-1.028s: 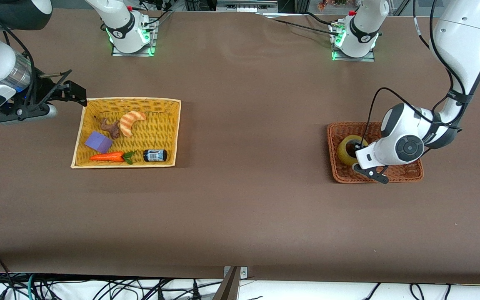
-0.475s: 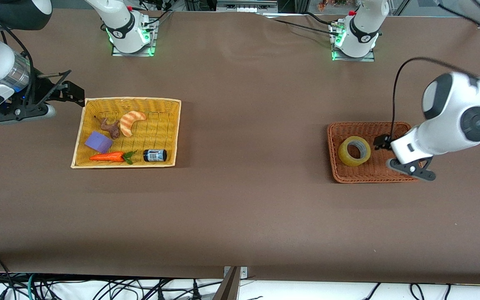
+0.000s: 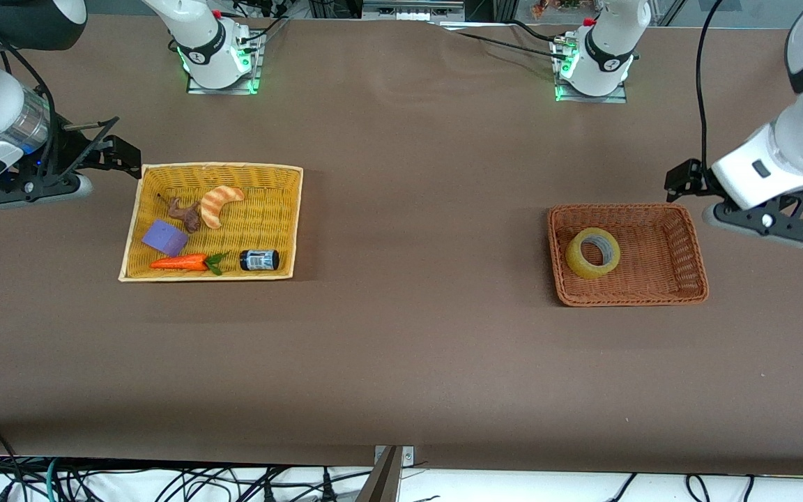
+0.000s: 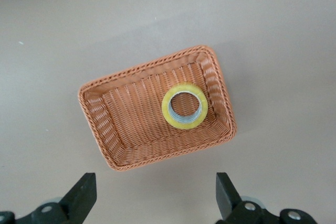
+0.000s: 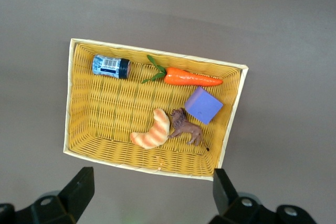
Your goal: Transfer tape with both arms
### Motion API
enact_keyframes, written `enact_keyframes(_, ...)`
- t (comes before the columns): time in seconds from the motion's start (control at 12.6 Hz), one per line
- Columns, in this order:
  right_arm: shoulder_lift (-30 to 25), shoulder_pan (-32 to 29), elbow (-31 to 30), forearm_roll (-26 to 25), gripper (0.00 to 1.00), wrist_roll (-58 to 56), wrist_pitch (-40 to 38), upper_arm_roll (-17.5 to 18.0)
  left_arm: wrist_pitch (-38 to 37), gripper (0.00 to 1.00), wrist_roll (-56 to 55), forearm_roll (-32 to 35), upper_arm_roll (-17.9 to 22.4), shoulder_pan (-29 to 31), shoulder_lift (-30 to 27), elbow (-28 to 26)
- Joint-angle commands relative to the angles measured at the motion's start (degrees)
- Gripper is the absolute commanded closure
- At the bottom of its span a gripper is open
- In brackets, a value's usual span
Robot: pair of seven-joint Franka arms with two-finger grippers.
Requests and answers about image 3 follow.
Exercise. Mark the black frame profile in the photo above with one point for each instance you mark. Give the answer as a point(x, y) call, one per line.
point(492, 8)

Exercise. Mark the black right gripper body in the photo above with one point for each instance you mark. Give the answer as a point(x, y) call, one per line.
point(72, 148)

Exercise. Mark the silver table edge bracket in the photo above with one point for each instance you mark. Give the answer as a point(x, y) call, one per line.
point(408, 457)

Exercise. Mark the brown toy animal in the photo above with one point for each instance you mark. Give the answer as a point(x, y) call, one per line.
point(191, 217)

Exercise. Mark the toy croissant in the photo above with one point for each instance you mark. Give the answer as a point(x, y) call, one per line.
point(213, 206)

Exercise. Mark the clear yellowish tape roll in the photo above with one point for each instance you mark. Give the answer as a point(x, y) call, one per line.
point(586, 272)

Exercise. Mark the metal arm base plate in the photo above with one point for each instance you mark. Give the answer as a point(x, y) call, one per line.
point(617, 96)
point(251, 82)

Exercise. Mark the small black bottle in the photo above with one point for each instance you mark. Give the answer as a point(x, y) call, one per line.
point(258, 260)

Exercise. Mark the yellow wicker basket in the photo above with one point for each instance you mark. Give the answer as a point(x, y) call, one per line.
point(164, 181)

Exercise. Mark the orange toy carrot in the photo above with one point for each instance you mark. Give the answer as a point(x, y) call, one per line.
point(182, 263)

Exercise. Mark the silver background device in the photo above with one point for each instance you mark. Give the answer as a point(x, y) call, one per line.
point(408, 10)

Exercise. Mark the colourful background object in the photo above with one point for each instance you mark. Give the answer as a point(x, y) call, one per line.
point(555, 5)

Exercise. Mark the brown wicker basket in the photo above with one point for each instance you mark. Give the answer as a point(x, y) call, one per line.
point(659, 265)

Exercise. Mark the grey metal post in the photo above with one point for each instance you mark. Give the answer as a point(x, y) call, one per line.
point(382, 481)

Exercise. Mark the purple foam block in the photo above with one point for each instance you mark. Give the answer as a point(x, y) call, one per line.
point(163, 237)

